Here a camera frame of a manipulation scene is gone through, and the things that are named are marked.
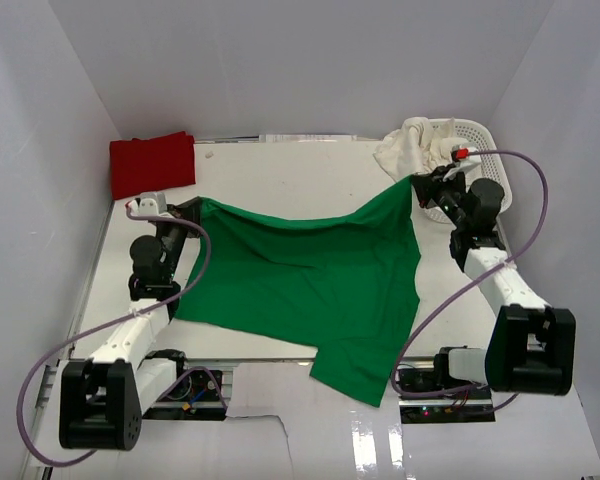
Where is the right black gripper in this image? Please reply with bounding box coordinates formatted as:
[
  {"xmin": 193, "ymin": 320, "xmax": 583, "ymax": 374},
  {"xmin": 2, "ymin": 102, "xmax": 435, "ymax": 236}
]
[{"xmin": 410, "ymin": 164, "xmax": 469, "ymax": 230}]

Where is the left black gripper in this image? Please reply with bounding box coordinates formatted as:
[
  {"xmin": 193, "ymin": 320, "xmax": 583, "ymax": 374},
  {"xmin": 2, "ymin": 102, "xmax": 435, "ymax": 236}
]
[{"xmin": 156, "ymin": 198, "xmax": 203, "ymax": 281}]

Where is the green t shirt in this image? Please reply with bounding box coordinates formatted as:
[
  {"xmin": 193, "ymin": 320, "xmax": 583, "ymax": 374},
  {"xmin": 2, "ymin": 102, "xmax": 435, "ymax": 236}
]
[{"xmin": 176, "ymin": 180, "xmax": 420, "ymax": 407}]

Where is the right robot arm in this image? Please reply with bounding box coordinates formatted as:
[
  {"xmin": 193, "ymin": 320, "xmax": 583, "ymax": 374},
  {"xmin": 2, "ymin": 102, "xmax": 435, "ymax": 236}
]
[{"xmin": 411, "ymin": 173, "xmax": 576, "ymax": 399}]

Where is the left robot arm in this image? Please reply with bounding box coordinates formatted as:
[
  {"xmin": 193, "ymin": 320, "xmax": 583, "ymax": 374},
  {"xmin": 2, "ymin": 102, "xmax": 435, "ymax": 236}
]
[{"xmin": 59, "ymin": 192, "xmax": 208, "ymax": 451}]

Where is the cream white t shirt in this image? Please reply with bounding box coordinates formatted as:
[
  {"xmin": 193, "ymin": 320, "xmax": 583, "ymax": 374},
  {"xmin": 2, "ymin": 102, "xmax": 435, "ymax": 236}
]
[{"xmin": 373, "ymin": 117, "xmax": 468, "ymax": 182}]

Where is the folded red t shirt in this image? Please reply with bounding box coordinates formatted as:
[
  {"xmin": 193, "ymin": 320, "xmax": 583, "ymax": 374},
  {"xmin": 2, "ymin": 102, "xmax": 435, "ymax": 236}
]
[{"xmin": 109, "ymin": 131, "xmax": 196, "ymax": 200}]

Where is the white perforated plastic basket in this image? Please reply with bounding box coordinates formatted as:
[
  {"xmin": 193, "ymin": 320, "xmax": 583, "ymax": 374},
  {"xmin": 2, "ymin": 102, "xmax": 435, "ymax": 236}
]
[{"xmin": 422, "ymin": 118, "xmax": 512, "ymax": 213}]

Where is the paper label strip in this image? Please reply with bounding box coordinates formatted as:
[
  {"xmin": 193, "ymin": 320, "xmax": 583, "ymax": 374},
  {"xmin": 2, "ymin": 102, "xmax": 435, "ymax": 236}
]
[{"xmin": 258, "ymin": 134, "xmax": 358, "ymax": 143}]

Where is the white paper front cover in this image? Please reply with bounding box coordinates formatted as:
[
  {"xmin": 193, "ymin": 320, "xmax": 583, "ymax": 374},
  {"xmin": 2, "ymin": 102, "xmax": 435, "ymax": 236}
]
[{"xmin": 36, "ymin": 363, "xmax": 600, "ymax": 479}]

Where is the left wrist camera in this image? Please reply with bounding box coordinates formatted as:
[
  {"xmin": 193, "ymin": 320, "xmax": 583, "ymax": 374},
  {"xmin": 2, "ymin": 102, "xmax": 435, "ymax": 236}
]
[{"xmin": 125, "ymin": 192, "xmax": 170, "ymax": 219}]

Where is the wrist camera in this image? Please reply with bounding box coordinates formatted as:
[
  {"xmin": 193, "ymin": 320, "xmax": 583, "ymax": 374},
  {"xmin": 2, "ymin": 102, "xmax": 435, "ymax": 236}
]
[
  {"xmin": 432, "ymin": 146, "xmax": 482, "ymax": 182},
  {"xmin": 125, "ymin": 192, "xmax": 170, "ymax": 219}
]

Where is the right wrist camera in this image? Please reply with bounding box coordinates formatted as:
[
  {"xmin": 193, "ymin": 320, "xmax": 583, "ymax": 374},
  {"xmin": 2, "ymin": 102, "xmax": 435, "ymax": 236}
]
[{"xmin": 432, "ymin": 146, "xmax": 482, "ymax": 182}]

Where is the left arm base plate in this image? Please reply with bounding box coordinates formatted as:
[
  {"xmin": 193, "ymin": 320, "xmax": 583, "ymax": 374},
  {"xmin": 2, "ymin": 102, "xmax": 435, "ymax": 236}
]
[{"xmin": 143, "ymin": 369, "xmax": 229, "ymax": 421}]

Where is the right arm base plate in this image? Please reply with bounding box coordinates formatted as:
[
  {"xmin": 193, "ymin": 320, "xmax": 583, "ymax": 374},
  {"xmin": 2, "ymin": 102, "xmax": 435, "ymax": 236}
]
[{"xmin": 397, "ymin": 364, "xmax": 495, "ymax": 425}]

